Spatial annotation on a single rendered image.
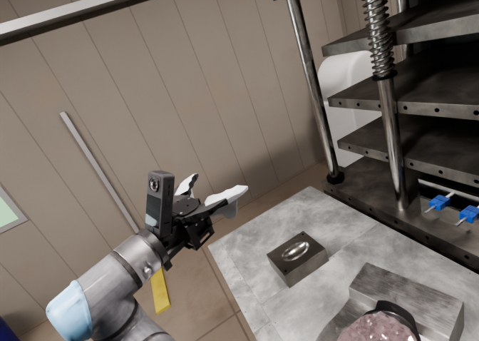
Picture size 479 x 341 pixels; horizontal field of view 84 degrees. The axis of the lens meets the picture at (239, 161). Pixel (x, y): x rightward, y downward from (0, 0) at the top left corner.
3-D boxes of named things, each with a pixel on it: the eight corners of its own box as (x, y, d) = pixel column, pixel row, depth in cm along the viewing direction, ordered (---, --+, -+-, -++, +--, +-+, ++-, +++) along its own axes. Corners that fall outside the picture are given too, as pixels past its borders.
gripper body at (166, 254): (193, 220, 58) (148, 260, 51) (179, 188, 54) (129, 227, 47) (218, 230, 54) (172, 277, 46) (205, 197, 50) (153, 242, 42)
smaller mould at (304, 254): (289, 288, 104) (284, 276, 102) (270, 265, 118) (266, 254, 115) (329, 260, 109) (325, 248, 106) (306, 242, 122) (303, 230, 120)
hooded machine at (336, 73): (367, 141, 353) (350, 45, 305) (408, 150, 302) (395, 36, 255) (326, 165, 334) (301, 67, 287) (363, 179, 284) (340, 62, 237)
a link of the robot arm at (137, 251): (106, 244, 44) (131, 262, 39) (130, 225, 47) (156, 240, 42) (125, 274, 48) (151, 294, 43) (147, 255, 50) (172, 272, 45)
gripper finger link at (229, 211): (252, 205, 55) (209, 220, 54) (246, 181, 53) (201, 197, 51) (256, 213, 53) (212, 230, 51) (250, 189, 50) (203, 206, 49)
